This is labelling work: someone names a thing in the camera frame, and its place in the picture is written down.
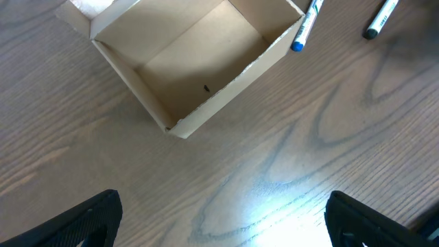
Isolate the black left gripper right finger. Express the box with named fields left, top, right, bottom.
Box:
left=324, top=191, right=436, bottom=247

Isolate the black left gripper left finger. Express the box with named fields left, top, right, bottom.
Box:
left=1, top=189, right=123, bottom=247

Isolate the open brown cardboard box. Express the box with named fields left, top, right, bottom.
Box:
left=56, top=0, right=305, bottom=139

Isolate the blue capped whiteboard marker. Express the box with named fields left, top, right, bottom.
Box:
left=291, top=0, right=324, bottom=52

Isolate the black capped whiteboard marker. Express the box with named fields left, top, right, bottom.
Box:
left=363, top=0, right=399, bottom=40

